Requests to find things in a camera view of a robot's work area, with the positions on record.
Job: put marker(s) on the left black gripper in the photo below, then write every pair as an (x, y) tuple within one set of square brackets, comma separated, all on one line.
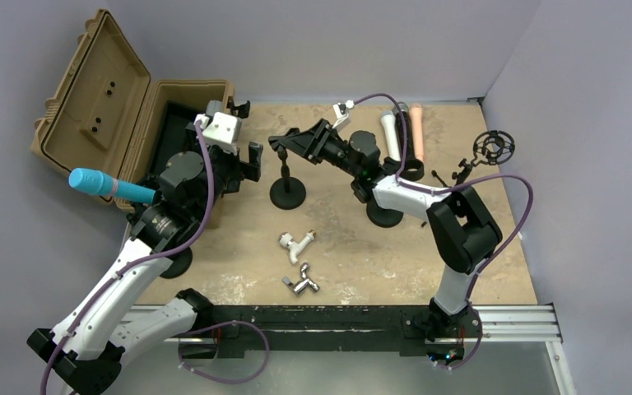
[(242, 169)]

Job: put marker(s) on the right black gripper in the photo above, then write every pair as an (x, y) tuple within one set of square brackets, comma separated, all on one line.
[(312, 143)]

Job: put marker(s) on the white microphone grey head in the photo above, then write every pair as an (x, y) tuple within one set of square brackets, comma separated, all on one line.
[(388, 123)]

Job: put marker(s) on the black microphone silver grille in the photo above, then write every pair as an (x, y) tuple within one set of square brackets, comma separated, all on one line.
[(403, 129)]

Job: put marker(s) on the blue microphone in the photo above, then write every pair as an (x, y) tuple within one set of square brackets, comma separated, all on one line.
[(98, 183)]

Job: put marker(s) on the black tripod shock-mount stand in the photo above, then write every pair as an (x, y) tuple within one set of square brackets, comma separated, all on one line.
[(492, 147)]

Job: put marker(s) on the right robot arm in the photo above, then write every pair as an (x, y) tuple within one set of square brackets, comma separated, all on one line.
[(465, 233)]

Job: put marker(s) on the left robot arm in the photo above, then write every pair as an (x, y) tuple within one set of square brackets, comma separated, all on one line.
[(171, 209)]

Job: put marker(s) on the pink microphone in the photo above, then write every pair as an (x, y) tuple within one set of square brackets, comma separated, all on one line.
[(416, 114)]

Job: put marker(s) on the grey device in case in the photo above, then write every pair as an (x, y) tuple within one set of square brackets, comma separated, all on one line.
[(213, 107)]

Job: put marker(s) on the white plastic tap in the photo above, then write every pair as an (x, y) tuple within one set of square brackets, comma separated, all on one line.
[(293, 247)]

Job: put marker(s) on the chrome metal faucet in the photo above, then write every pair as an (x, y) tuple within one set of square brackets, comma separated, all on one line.
[(305, 282)]

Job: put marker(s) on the tan plastic hard case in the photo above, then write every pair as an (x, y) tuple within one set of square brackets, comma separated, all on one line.
[(109, 114)]

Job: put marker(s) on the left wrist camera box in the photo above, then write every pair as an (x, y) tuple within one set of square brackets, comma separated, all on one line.
[(222, 130)]

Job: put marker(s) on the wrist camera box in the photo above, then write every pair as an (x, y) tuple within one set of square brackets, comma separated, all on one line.
[(222, 130), (342, 111)]

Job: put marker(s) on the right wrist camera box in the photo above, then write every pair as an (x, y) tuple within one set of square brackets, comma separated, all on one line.
[(342, 111)]

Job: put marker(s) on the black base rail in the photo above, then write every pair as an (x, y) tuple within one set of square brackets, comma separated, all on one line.
[(368, 328)]

